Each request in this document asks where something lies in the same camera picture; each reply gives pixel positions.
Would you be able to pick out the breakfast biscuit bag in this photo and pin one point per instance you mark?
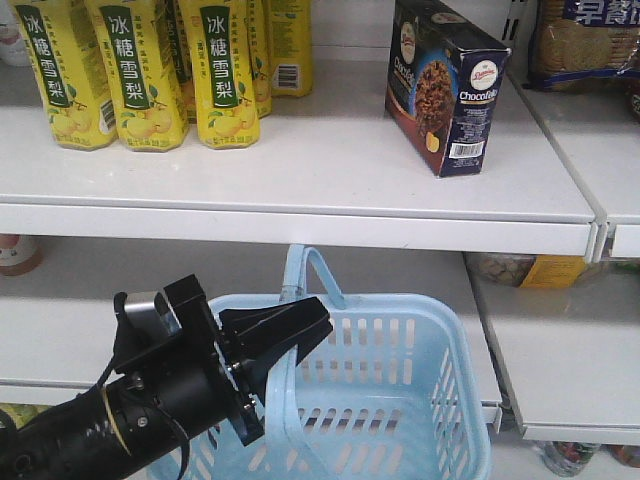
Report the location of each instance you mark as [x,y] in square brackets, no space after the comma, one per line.
[584,45]

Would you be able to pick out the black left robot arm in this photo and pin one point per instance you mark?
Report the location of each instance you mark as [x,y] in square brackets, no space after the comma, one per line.
[79,439]

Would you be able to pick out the yellow pear drink bottle left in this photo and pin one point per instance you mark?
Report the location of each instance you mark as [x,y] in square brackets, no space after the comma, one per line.
[69,72]

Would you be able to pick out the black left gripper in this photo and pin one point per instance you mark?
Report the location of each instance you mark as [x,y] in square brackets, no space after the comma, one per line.
[172,390]

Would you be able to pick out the yellow biscuit package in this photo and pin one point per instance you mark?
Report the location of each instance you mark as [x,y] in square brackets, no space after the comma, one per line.
[554,271]

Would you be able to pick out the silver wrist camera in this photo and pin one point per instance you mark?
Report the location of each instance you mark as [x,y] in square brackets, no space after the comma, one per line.
[150,314]

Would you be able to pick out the yellow pear drink bottle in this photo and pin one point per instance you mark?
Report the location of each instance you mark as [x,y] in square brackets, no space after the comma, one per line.
[149,109]
[290,47]
[69,72]
[217,35]

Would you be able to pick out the dark blue cookie box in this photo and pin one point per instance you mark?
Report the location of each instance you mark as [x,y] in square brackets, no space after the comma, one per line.
[443,82]

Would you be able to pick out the yellow pear drink bottle middle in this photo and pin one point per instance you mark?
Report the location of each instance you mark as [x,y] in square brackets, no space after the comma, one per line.
[149,109]

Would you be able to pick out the yellow pear drink bottle back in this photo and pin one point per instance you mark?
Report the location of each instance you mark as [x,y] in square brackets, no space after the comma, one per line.
[290,47]

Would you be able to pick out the yellow pear drink bottle right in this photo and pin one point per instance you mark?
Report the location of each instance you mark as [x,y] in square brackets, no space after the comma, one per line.
[217,35]

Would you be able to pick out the light blue shopping basket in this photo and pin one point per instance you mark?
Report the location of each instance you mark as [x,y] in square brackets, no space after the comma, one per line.
[389,394]

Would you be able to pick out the white store shelving unit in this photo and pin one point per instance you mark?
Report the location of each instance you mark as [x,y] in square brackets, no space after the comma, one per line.
[561,176]

